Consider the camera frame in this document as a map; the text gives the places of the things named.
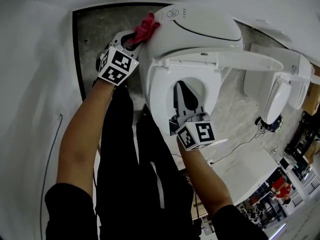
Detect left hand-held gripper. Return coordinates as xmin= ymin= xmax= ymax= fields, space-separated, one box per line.
xmin=95 ymin=29 xmax=146 ymax=87

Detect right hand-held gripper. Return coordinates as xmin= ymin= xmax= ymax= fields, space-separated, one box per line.
xmin=168 ymin=80 xmax=217 ymax=152

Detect red cleaning cloth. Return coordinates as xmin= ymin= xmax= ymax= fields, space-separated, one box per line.
xmin=128 ymin=12 xmax=161 ymax=45

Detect white oval tankless toilet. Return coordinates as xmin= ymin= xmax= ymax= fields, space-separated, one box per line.
xmin=138 ymin=2 xmax=285 ymax=137

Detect person's right forearm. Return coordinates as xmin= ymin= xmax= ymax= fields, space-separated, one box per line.
xmin=176 ymin=136 xmax=235 ymax=219

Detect person's left forearm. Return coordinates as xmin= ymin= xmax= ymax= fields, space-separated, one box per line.
xmin=55 ymin=80 xmax=116 ymax=205

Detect white toilet with tank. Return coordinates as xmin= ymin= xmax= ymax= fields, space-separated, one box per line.
xmin=243 ymin=42 xmax=313 ymax=125

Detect white toilet with raised lid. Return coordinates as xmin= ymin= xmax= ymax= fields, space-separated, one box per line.
xmin=289 ymin=80 xmax=311 ymax=110

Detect black headset with green trim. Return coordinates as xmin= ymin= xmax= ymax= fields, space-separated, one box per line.
xmin=254 ymin=115 xmax=285 ymax=132

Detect white counter block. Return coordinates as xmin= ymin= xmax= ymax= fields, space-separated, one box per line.
xmin=209 ymin=143 xmax=283 ymax=205

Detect person's black clothing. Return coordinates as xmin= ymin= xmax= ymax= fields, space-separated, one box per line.
xmin=44 ymin=83 xmax=270 ymax=240

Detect black metal rack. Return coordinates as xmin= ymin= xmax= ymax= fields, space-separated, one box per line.
xmin=284 ymin=111 xmax=320 ymax=170

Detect black floor cable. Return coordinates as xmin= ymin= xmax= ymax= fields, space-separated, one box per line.
xmin=212 ymin=128 xmax=263 ymax=164

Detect grey wall cable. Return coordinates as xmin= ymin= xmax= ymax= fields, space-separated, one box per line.
xmin=39 ymin=113 xmax=63 ymax=240

